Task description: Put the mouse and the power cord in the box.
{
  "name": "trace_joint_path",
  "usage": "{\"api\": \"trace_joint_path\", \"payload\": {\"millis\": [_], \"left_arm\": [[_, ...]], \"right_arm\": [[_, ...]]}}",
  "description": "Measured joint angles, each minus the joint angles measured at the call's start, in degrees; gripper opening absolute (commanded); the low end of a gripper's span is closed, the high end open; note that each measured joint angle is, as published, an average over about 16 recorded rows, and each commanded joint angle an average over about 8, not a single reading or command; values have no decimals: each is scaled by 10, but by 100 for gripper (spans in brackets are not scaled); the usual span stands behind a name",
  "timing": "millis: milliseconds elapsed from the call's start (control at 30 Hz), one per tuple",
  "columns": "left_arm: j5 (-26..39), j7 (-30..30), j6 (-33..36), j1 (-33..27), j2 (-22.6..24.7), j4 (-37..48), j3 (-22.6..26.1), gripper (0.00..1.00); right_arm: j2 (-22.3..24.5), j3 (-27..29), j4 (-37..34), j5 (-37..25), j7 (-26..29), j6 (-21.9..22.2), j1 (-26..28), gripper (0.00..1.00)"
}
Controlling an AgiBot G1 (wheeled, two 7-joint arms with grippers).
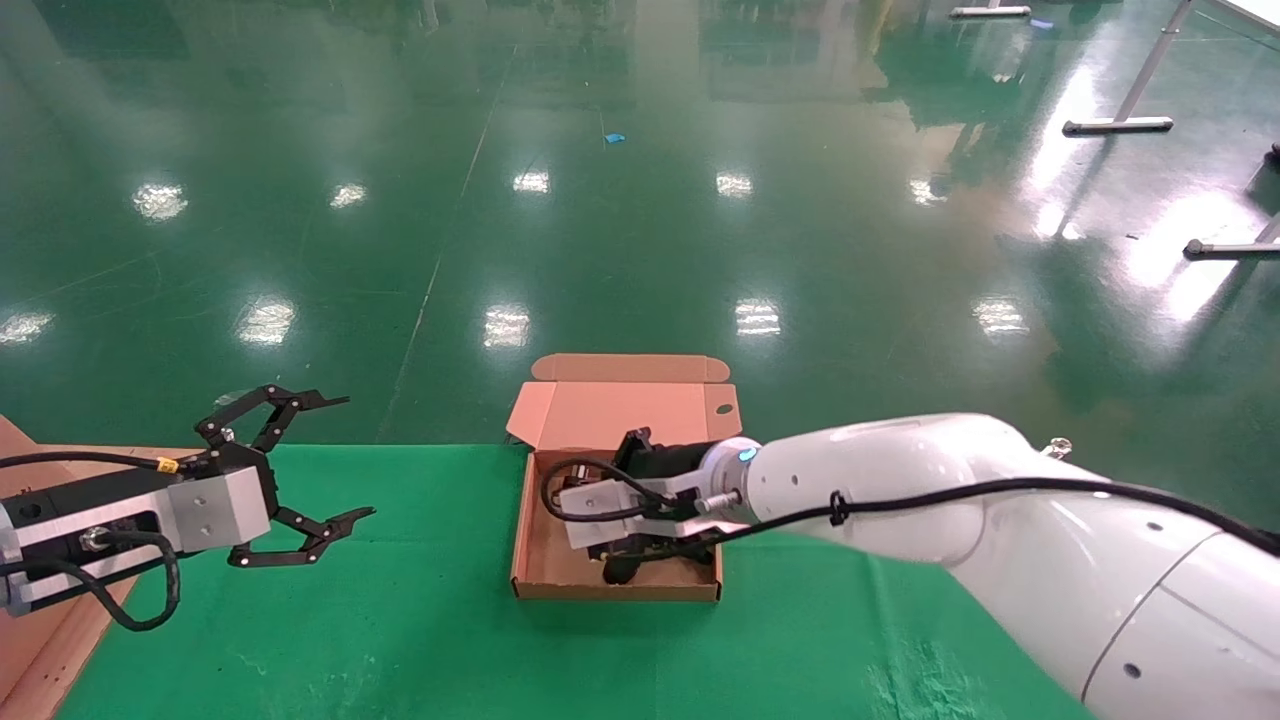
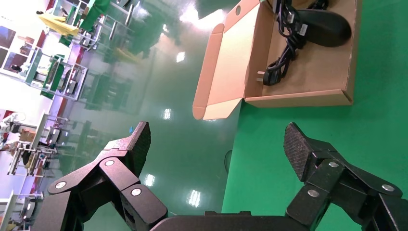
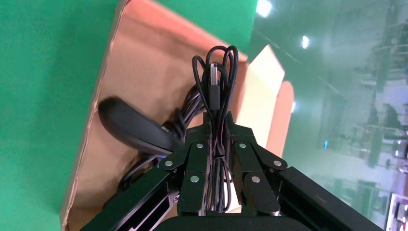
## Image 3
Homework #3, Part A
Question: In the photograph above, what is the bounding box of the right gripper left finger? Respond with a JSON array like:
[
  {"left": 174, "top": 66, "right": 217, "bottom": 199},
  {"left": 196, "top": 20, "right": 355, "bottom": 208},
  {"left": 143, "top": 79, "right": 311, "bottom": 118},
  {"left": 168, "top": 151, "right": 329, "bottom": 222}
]
[{"left": 81, "top": 111, "right": 213, "bottom": 231}]

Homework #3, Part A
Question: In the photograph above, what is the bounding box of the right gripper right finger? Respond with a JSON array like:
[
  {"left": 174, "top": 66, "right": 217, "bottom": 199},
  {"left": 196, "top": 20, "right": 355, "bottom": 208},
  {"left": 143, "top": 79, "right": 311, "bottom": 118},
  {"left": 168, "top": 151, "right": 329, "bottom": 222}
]
[{"left": 220, "top": 111, "right": 380, "bottom": 231}]

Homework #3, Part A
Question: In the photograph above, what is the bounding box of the black wired computer mouse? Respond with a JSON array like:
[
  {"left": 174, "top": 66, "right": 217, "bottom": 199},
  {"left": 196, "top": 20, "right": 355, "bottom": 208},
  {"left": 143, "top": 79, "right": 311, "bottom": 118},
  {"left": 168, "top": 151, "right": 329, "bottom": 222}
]
[{"left": 98, "top": 45, "right": 240, "bottom": 214}]

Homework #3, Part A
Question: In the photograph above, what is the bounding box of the open brown cardboard box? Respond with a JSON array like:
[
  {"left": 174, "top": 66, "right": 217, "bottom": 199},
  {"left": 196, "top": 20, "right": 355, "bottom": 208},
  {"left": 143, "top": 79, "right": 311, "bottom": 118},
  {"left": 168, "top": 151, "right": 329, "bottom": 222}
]
[{"left": 60, "top": 0, "right": 295, "bottom": 231}]

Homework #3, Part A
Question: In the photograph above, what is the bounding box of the green table cloth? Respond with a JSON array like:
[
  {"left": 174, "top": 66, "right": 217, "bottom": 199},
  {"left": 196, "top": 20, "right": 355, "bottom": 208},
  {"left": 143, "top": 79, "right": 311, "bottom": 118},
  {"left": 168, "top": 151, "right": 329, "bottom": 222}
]
[{"left": 0, "top": 0, "right": 259, "bottom": 231}]

